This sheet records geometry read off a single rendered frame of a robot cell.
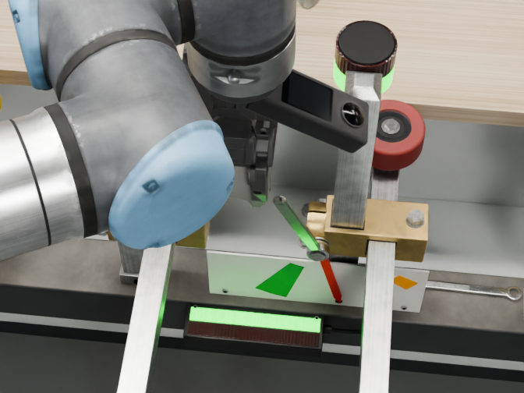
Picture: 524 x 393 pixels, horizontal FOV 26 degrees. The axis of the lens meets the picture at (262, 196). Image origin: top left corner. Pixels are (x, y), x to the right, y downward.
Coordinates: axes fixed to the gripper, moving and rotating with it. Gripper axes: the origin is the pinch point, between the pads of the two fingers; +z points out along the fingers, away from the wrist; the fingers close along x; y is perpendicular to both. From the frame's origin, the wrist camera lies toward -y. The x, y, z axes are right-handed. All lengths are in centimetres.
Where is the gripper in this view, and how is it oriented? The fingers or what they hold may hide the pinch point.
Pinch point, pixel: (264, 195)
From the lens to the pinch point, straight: 111.5
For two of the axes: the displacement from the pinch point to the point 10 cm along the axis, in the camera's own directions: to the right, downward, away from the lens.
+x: -1.0, 8.3, -5.5
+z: 0.0, 5.5, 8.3
